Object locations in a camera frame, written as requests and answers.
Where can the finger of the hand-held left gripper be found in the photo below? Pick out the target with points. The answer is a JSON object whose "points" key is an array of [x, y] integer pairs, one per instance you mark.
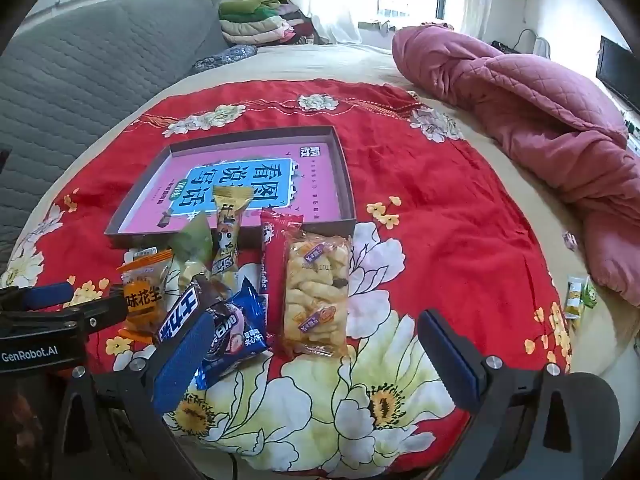
{"points": [[47, 296], [102, 312]]}

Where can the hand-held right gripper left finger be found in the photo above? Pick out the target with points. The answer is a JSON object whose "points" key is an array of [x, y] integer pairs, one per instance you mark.
{"points": [[185, 360]]}

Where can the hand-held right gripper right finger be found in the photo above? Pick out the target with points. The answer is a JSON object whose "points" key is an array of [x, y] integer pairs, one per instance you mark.
{"points": [[450, 355]]}

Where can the orange peanut packet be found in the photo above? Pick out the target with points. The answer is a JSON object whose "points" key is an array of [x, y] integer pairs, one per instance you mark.
{"points": [[145, 300]]}

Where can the dark chocolate bar wrapper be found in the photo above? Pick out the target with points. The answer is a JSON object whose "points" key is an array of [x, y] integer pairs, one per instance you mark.
{"points": [[179, 316]]}

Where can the blue cookie packet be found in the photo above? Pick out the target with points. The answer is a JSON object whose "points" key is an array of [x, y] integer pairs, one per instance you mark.
{"points": [[240, 330]]}

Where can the green candy packet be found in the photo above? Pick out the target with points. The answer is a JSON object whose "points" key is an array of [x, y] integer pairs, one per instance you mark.
{"points": [[195, 245]]}

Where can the red wafer packet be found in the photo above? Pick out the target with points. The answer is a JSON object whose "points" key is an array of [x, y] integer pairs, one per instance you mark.
{"points": [[272, 270]]}

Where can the gold snack bar packet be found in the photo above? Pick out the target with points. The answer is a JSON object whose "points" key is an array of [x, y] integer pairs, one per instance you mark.
{"points": [[227, 240]]}

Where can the clear rice cracker packet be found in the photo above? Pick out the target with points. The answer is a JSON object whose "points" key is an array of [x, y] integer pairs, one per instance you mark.
{"points": [[315, 300]]}

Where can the grey cardboard box pink inside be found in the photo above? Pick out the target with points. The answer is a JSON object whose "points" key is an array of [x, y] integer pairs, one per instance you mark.
{"points": [[250, 170]]}

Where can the small yellow snack packet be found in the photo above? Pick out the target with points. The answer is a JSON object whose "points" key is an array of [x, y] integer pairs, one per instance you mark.
{"points": [[574, 300]]}

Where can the small green snack packet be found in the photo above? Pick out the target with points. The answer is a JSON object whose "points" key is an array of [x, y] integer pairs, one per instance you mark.
{"points": [[590, 294]]}

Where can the red floral cloth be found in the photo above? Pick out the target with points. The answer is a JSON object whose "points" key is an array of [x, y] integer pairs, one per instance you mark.
{"points": [[440, 200]]}

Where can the grey quilted headboard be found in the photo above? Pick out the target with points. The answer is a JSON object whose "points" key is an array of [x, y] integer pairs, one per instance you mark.
{"points": [[100, 70]]}

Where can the pink quilted blanket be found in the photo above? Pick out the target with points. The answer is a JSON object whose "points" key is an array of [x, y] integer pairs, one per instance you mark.
{"points": [[540, 110]]}

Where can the blue patterned cloth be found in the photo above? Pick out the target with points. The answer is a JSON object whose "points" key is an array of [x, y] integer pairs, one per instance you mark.
{"points": [[225, 57]]}

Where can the small white fan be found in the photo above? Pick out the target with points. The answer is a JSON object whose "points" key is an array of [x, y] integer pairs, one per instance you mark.
{"points": [[541, 46]]}

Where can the stack of folded clothes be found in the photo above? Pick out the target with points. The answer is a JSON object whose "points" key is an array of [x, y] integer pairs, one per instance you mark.
{"points": [[250, 25]]}

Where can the black monitor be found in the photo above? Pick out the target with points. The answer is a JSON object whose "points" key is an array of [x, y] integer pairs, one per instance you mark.
{"points": [[617, 72]]}

